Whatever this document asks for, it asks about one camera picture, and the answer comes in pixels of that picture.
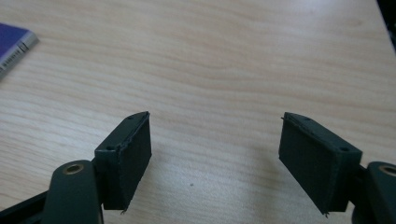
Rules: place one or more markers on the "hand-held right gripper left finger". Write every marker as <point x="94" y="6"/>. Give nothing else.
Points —
<point x="130" y="161"/>

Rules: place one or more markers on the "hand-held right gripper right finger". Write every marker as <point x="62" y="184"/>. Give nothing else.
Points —
<point x="314" y="165"/>

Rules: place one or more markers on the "purple book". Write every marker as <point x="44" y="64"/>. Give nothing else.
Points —
<point x="12" y="42"/>

